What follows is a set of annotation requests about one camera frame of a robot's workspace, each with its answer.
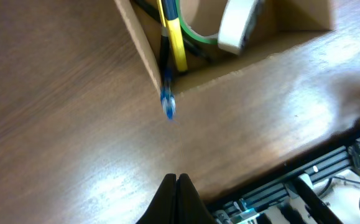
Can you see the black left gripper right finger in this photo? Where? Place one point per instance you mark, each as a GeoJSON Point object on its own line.
{"type": "Point", "coordinates": [190, 207]}

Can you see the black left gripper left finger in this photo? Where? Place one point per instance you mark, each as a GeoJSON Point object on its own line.
{"type": "Point", "coordinates": [161, 209]}

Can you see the blue ballpoint pen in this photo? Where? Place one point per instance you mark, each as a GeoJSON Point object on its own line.
{"type": "Point", "coordinates": [166, 96]}

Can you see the green tape roll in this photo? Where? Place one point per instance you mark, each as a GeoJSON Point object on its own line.
{"type": "Point", "coordinates": [208, 39]}

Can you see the beige masking tape roll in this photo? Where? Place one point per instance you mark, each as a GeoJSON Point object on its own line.
{"type": "Point", "coordinates": [237, 23]}

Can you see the yellow highlighter marker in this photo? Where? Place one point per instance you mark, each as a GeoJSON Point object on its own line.
{"type": "Point", "coordinates": [170, 20]}

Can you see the brown cardboard box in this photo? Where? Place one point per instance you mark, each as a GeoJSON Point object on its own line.
{"type": "Point", "coordinates": [282, 25]}

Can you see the black ballpoint pen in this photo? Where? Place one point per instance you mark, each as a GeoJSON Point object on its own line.
{"type": "Point", "coordinates": [189, 46]}

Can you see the black aluminium frame rail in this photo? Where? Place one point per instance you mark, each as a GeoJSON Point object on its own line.
{"type": "Point", "coordinates": [322, 186]}

